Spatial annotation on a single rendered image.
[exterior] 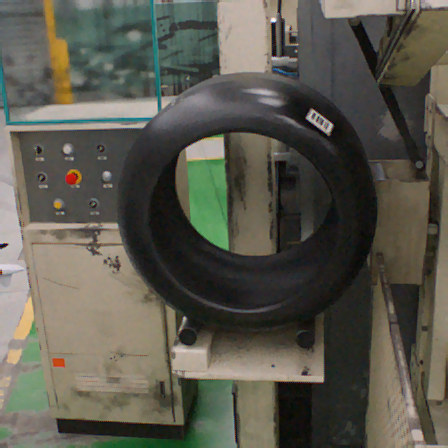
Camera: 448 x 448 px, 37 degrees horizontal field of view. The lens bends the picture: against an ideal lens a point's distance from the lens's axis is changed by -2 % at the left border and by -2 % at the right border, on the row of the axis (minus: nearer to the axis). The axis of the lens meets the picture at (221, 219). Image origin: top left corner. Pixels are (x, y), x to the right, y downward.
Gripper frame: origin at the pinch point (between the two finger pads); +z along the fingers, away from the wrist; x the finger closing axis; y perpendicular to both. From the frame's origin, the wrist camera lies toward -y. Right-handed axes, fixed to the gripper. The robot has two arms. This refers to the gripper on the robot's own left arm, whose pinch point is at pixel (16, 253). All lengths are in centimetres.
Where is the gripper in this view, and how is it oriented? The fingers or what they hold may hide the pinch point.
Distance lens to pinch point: 180.5
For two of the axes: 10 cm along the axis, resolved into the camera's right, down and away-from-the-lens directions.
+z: 8.5, -2.1, 4.8
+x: 5.2, 3.9, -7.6
